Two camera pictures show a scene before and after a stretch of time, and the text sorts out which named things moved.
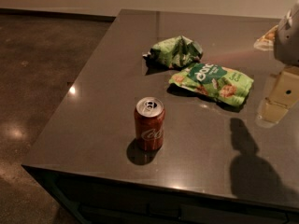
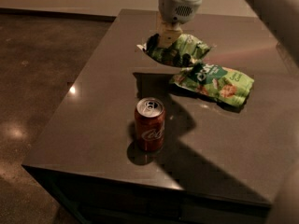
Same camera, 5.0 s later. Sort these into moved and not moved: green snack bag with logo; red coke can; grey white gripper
Moved: grey white gripper
Not moved: red coke can; green snack bag with logo
